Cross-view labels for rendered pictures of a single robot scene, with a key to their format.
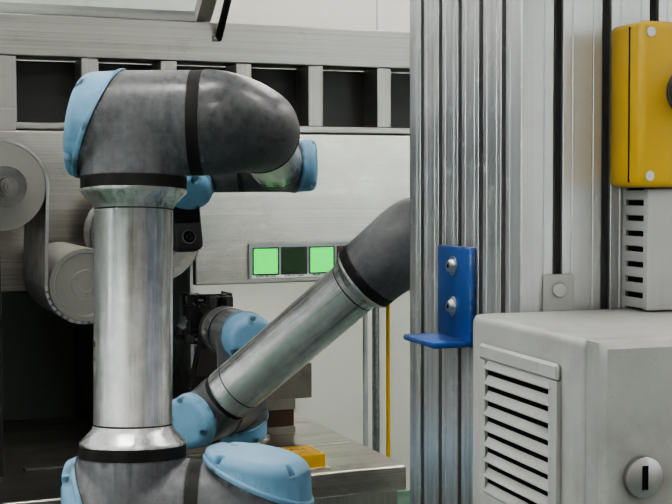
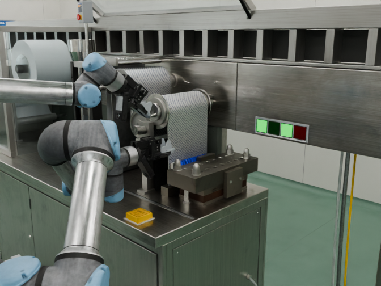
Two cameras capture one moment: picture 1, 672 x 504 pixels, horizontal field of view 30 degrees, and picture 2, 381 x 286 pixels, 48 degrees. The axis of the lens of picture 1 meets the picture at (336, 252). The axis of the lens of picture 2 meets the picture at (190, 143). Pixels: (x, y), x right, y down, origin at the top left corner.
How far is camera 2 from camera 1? 2.04 m
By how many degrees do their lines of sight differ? 67
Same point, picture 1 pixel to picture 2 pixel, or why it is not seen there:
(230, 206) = (250, 97)
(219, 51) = (249, 24)
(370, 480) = (143, 237)
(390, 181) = (326, 94)
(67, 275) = (135, 120)
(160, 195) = not seen: outside the picture
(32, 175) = not seen: hidden behind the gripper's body
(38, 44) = (189, 25)
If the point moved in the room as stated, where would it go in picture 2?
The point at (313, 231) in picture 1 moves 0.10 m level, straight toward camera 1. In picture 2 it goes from (284, 115) to (263, 117)
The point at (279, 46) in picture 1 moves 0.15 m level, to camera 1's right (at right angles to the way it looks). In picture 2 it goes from (275, 19) to (299, 18)
